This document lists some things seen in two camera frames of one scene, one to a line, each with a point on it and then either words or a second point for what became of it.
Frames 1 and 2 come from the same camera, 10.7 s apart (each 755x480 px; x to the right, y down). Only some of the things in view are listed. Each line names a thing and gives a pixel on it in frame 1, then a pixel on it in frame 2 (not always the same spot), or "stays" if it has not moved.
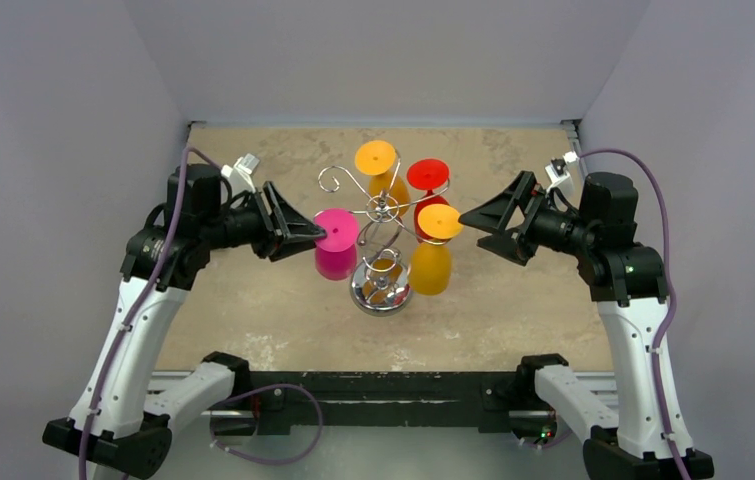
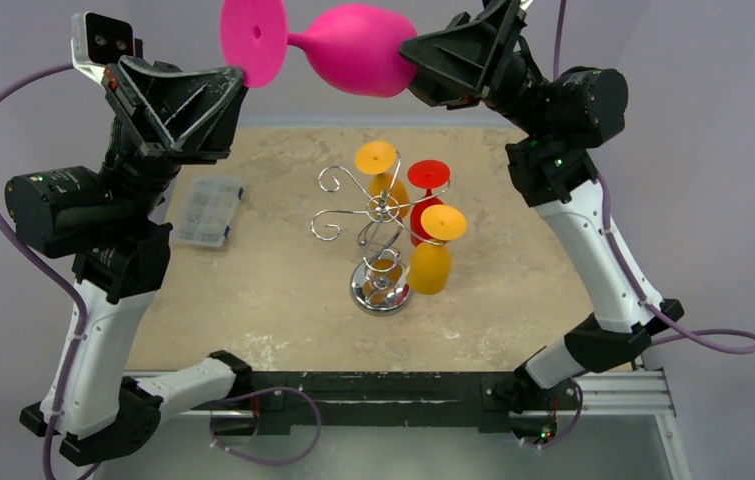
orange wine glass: x=387 y=191 stays
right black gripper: x=519 y=219 → x=501 y=51
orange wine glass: x=431 y=261 stays
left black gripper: x=289 y=223 → x=195 y=108
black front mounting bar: x=486 y=399 stays
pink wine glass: x=335 y=254 → x=354 y=49
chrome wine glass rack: x=383 y=285 stays
